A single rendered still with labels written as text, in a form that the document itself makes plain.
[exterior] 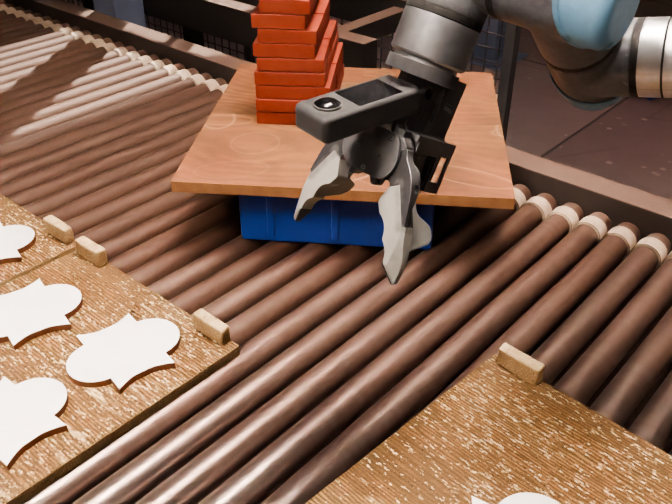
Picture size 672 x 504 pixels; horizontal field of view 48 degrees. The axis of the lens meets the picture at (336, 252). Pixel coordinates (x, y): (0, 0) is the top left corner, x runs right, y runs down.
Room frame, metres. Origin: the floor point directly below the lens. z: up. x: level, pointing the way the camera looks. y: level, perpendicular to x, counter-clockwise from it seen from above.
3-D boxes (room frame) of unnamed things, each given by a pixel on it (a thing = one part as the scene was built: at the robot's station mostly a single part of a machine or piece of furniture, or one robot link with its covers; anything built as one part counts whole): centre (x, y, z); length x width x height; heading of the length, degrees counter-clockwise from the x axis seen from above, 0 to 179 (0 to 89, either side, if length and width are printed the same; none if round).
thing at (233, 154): (1.20, -0.03, 1.03); 0.50 x 0.50 x 0.02; 84
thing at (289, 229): (1.14, -0.01, 0.97); 0.31 x 0.31 x 0.10; 84
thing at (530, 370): (0.68, -0.22, 0.95); 0.06 x 0.02 x 0.03; 44
